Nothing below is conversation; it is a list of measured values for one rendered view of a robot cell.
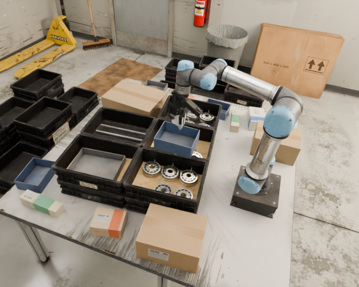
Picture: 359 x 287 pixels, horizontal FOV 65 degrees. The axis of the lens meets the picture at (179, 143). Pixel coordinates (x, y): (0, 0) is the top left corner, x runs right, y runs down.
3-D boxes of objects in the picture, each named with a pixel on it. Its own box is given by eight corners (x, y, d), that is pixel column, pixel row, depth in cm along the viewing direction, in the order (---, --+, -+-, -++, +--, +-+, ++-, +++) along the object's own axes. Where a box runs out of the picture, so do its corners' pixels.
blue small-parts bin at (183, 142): (198, 139, 153) (200, 130, 148) (190, 158, 142) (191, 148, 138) (164, 130, 157) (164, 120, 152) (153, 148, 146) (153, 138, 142)
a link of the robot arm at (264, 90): (314, 91, 123) (216, 51, 139) (306, 103, 117) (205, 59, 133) (302, 112, 132) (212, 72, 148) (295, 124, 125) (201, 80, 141)
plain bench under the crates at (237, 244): (274, 174, 284) (298, 118, 237) (251, 360, 169) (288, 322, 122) (130, 133, 317) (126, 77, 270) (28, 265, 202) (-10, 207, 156)
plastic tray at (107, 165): (126, 161, 170) (125, 155, 167) (113, 186, 155) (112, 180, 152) (83, 153, 173) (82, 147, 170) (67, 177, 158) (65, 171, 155)
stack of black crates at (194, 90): (223, 111, 335) (228, 86, 313) (217, 126, 314) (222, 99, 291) (191, 103, 344) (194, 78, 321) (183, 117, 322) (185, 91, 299)
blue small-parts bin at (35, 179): (41, 193, 164) (37, 185, 160) (17, 189, 166) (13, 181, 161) (58, 169, 179) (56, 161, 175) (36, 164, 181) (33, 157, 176)
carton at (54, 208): (65, 209, 157) (62, 203, 153) (57, 218, 153) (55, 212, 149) (30, 196, 163) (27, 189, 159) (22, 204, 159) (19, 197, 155)
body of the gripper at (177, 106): (173, 108, 151) (175, 87, 145) (188, 112, 149) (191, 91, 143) (167, 114, 145) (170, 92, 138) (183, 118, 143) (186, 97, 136)
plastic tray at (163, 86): (158, 103, 241) (158, 98, 237) (135, 99, 244) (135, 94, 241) (167, 88, 260) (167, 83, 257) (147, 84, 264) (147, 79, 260)
